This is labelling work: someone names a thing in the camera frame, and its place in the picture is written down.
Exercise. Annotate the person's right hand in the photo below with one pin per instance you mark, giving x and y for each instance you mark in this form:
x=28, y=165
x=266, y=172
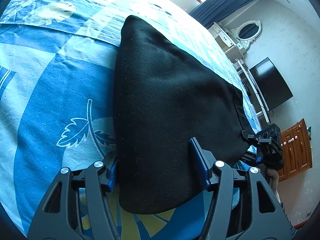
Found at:
x=273, y=180

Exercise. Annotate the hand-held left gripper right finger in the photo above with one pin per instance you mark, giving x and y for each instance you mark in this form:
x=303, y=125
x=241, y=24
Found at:
x=197, y=160

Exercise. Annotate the white dressing table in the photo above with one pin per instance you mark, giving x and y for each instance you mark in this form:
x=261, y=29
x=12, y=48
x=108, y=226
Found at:
x=225, y=38

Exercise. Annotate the white oval vanity mirror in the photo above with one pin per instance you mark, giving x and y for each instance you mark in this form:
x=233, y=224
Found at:
x=246, y=31

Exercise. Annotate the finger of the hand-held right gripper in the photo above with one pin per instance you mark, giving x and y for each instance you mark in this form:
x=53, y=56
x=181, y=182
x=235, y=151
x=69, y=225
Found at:
x=252, y=158
x=251, y=137

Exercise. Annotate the brown wooden cabinet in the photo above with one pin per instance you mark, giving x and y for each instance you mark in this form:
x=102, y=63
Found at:
x=297, y=150

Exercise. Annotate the blue patterned bed sheet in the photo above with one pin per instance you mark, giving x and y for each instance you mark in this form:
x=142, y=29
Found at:
x=50, y=80

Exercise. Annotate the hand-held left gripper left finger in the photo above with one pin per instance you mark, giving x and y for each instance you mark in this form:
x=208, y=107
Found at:
x=113, y=175

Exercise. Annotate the black television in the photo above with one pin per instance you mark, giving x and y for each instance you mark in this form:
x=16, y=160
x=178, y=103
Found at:
x=271, y=82

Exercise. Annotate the blue curtain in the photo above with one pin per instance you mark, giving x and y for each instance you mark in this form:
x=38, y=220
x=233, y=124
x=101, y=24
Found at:
x=225, y=2

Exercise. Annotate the white television stand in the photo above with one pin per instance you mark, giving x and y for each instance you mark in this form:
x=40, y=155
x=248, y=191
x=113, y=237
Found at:
x=243, y=67

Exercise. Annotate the black pants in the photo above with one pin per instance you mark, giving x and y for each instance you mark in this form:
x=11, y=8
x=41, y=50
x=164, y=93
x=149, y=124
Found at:
x=162, y=105

